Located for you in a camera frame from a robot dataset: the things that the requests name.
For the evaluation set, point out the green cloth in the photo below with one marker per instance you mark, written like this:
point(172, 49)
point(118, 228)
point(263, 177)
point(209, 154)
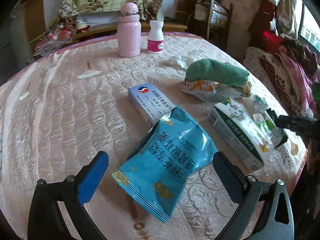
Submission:
point(213, 70)

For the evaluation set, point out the crumpled white tissue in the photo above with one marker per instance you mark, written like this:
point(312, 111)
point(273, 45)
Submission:
point(184, 61)

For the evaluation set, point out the pile of pink clothes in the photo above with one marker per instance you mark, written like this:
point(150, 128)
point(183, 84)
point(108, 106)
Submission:
point(300, 62)

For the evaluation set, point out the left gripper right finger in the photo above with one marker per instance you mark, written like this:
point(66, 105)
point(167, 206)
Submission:
point(275, 220)

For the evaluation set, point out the pink water bottle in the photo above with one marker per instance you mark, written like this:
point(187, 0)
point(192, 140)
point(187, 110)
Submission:
point(129, 44)

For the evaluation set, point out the blue snack bag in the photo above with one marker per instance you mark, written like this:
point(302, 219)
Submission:
point(155, 174)

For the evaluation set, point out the white blue medicine box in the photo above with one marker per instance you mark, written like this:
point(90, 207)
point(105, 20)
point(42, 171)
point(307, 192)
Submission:
point(150, 102)

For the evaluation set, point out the beige paper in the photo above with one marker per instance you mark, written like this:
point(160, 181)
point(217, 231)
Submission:
point(246, 89)

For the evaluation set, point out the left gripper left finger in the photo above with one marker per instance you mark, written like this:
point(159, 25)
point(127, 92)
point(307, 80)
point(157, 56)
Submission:
point(45, 218)

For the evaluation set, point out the wooden chair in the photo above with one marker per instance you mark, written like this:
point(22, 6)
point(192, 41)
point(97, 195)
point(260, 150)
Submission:
point(211, 21)

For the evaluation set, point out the green white medicine box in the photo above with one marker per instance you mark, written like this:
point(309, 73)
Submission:
point(251, 132)

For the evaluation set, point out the white pill bottle pink label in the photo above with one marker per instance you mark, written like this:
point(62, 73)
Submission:
point(155, 37)

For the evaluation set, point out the white orange snack packet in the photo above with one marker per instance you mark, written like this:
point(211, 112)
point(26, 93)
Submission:
point(211, 91)

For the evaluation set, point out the floral sofa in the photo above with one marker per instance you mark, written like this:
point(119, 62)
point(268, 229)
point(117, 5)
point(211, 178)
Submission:
point(270, 71)

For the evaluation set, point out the wooden cabinet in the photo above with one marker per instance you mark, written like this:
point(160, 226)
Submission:
point(128, 28)

